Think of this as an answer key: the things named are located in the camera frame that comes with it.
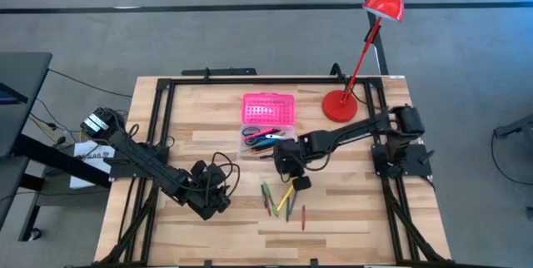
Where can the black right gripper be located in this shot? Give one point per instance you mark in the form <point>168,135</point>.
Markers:
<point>288,160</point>

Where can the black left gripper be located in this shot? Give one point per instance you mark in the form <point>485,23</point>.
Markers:
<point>210,189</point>

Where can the red crayon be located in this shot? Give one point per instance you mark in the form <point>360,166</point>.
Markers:
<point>303,217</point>
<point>267,208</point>

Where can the pens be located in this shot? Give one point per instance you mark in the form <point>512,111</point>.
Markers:
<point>260,150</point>

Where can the clear box with pink lid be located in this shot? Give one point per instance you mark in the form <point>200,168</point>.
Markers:
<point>268,110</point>

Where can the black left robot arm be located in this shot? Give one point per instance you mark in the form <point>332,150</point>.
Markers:
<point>137,155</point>

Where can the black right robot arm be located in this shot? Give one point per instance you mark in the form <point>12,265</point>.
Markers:
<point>345,135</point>

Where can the black table clamp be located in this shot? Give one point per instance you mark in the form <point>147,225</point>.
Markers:
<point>207,263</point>
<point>313,263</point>

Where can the red desk lamp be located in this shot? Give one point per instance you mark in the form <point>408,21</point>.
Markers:
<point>339,105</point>

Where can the black bar device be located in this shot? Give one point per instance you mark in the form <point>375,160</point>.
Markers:
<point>218,71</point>

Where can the white paper sheet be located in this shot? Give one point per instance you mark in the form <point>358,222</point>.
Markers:
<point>83,176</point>

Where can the grey desk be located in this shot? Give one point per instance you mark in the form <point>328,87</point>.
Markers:
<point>21,93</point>

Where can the black floor stand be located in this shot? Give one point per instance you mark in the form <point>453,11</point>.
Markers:
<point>516,128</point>

